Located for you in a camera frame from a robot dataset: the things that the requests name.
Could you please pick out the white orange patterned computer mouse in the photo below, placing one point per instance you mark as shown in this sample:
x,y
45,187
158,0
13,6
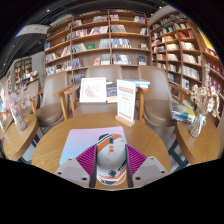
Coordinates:
x,y
111,156

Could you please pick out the white red sign, wooden base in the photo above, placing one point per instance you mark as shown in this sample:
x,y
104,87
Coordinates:
x,y
126,100

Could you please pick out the brown armchair with wooden arms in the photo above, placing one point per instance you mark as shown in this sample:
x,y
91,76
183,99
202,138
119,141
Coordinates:
x,y
156,96
53,100
100,70

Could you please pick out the stack of colourful books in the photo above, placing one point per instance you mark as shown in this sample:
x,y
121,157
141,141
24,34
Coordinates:
x,y
181,112

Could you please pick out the stack of blue books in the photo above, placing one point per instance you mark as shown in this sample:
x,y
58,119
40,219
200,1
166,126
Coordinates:
x,y
140,83

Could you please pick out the dark standing book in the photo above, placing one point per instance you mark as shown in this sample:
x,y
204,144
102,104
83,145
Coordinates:
x,y
111,91

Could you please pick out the white ceiling air vent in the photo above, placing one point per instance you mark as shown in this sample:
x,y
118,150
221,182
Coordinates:
x,y
33,30

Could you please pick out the white framed picture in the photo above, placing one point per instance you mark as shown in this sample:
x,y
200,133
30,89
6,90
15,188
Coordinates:
x,y
92,90

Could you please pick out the blue pink gradient mouse pad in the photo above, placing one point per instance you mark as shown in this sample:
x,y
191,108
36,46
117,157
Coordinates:
x,y
80,141

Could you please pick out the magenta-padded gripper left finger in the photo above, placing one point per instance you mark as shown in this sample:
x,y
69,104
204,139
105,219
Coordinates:
x,y
85,163

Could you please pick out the small distant bookshelf unit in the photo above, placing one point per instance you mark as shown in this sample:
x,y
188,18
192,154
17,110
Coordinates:
x,y
22,68

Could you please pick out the curved wooden bookshelf unit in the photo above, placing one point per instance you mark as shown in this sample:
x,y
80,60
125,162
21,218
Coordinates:
x,y
186,56

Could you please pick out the round wooden side table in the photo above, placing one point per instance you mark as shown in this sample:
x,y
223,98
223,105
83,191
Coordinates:
x,y
200,148
18,140

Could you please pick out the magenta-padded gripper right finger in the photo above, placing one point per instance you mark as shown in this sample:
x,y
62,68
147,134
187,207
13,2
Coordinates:
x,y
136,161

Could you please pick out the glass vase with dried flowers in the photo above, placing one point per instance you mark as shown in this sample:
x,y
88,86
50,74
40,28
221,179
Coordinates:
x,y
196,125
19,121

